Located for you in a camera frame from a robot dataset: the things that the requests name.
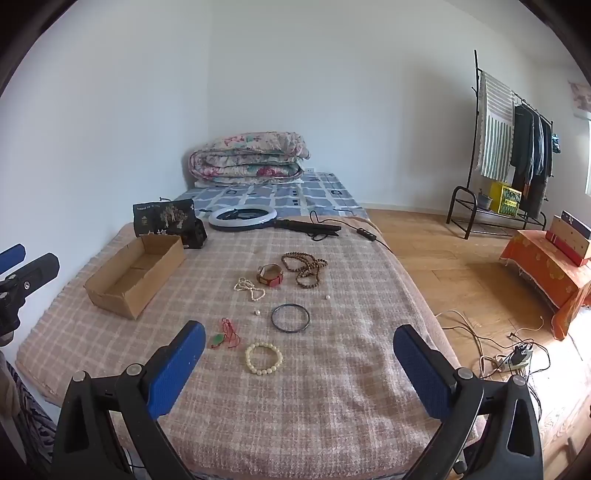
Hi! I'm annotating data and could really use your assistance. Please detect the red cord jade pendant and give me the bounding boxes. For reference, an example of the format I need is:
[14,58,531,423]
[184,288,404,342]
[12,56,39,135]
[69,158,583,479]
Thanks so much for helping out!
[211,318,242,349]

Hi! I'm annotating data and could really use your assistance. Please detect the cream bead bracelet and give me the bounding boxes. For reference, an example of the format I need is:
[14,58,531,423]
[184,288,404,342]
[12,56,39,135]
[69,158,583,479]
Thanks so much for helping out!
[244,341,284,376]

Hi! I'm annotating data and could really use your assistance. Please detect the white pearl necklace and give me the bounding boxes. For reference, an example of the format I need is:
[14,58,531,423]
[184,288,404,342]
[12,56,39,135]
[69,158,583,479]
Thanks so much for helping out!
[233,276,268,303]

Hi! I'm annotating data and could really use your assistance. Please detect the black bangle ring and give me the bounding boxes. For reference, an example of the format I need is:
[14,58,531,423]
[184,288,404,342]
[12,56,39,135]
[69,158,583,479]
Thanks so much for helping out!
[270,303,311,333]

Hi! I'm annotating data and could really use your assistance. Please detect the red wooden block bracelet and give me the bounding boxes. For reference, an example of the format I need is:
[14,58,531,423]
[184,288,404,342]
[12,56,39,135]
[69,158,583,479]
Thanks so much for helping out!
[256,263,285,288]

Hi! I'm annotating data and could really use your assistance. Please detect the brown wooden bead necklace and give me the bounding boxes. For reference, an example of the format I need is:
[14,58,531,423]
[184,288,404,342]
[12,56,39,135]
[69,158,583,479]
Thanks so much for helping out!
[280,251,329,290]

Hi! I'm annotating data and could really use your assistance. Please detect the open cardboard box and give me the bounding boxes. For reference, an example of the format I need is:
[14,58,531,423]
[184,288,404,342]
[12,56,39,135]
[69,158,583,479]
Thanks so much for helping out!
[84,234,185,320]

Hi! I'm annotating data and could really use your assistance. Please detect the black printed snack bag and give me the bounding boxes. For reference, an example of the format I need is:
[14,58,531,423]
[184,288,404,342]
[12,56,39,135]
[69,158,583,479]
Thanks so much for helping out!
[132,199,207,249]

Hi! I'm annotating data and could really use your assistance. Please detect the black clothes rack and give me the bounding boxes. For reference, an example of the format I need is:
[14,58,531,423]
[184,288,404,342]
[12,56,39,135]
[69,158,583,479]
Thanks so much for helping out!
[446,56,559,239]

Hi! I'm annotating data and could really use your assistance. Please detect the black folded tripod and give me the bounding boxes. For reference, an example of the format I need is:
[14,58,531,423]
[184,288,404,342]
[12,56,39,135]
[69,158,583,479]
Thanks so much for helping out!
[273,219,341,241]

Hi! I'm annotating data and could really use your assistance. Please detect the yellow green box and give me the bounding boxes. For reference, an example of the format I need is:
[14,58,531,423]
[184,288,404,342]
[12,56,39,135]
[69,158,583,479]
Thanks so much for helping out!
[489,181,522,217]

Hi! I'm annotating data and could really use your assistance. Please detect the red tan book box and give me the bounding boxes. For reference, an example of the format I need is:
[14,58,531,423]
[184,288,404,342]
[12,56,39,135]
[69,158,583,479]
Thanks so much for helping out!
[545,215,590,267]

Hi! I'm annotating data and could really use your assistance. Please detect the folded floral quilt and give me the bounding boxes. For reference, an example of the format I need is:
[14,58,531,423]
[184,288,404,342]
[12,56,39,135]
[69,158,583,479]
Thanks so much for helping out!
[187,131,311,185]

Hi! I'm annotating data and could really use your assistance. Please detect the blue checked bed sheet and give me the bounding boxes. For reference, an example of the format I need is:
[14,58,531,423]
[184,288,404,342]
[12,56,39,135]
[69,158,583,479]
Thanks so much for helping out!
[178,169,369,219]

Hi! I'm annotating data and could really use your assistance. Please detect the striped hanging towel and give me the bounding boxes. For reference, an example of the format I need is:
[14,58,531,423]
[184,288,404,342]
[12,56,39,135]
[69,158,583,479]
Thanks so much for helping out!
[476,71,515,182]

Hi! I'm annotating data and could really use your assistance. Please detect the dark hanging clothes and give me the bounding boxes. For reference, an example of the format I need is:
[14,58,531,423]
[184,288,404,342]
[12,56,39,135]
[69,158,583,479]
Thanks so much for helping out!
[510,104,553,218]

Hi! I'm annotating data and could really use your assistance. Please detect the power strip with cables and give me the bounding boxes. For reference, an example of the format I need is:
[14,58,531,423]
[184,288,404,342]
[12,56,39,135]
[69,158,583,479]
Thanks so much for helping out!
[435,309,552,380]

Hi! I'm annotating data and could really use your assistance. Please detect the white ring light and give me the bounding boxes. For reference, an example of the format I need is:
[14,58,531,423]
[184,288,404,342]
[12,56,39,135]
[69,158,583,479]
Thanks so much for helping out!
[208,205,277,231]

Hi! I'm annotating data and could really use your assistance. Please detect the black cable with switch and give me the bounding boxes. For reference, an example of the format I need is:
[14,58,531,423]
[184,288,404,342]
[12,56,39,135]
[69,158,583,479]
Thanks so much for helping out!
[307,209,394,252]

